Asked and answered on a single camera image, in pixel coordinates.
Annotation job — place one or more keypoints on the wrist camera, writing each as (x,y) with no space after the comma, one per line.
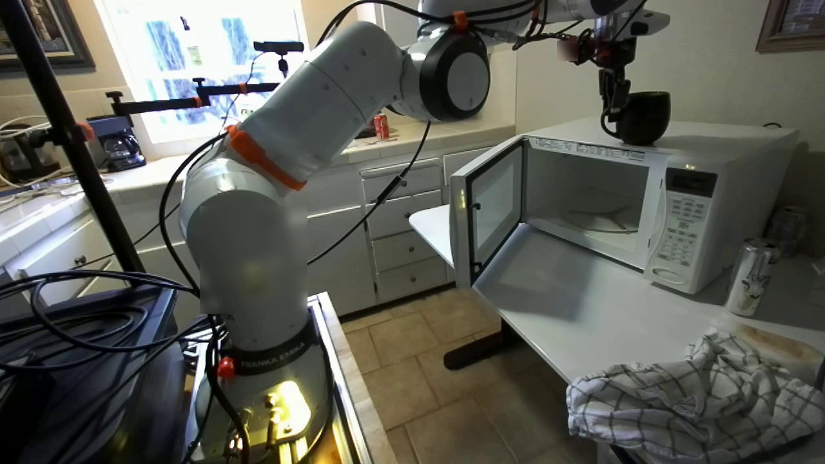
(567,50)

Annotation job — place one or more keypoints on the window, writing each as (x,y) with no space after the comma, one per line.
(206,38)

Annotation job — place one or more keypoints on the white kitchen cabinet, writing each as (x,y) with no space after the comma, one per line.
(406,225)

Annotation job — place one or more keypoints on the black mug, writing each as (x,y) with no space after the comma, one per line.
(644,119)

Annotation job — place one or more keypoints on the microwave door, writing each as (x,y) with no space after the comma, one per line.
(459,219)

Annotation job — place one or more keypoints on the silver drink can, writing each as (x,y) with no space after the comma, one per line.
(751,277)

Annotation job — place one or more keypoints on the white microwave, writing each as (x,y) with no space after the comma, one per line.
(722,193)

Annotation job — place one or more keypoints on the red drink can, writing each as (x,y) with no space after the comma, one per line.
(381,126)

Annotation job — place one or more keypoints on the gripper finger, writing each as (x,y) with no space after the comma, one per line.
(612,87)

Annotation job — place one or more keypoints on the checked dish towel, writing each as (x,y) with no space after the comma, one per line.
(696,399)

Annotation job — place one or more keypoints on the camera on mount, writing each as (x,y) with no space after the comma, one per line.
(161,103)

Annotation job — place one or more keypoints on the dark countertop appliance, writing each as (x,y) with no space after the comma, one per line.
(26,161)

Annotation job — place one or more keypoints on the black coffee maker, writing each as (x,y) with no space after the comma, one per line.
(119,145)

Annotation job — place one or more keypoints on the dark framed picture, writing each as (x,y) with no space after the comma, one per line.
(45,32)

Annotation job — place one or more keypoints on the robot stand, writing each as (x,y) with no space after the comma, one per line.
(361,399)

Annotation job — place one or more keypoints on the clear glass jar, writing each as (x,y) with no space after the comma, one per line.
(787,231)

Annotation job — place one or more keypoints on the brown framed picture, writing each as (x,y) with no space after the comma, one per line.
(791,26)

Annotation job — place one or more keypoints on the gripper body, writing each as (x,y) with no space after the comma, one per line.
(615,53)

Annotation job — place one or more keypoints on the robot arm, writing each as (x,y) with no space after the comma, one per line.
(258,245)

